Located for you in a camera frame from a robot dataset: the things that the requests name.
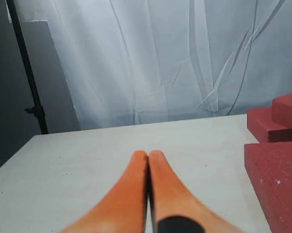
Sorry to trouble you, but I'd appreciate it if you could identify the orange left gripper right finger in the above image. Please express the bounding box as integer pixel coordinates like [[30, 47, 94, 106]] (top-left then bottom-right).
[[148, 150, 242, 233]]

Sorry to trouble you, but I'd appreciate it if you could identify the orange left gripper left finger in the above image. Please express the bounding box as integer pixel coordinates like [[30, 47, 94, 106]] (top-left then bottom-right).
[[61, 150, 148, 233]]

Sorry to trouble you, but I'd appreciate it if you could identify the red brick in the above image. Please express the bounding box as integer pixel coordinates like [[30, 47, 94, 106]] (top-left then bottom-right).
[[244, 142, 292, 233], [272, 93, 292, 129], [247, 107, 292, 143]]

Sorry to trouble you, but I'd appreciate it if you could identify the red brick stacked top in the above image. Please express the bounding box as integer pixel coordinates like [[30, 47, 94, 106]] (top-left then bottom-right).
[[272, 93, 292, 129]]

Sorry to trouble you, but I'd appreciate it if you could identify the black stand pole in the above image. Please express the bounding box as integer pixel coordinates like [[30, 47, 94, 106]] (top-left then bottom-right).
[[6, 0, 49, 134]]

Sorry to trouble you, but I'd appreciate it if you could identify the grey panel board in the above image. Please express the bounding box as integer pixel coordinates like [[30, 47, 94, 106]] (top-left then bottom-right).
[[21, 21, 80, 133]]

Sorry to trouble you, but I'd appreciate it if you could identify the white backdrop curtain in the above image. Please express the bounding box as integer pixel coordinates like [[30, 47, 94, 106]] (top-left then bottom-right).
[[15, 0, 292, 129]]

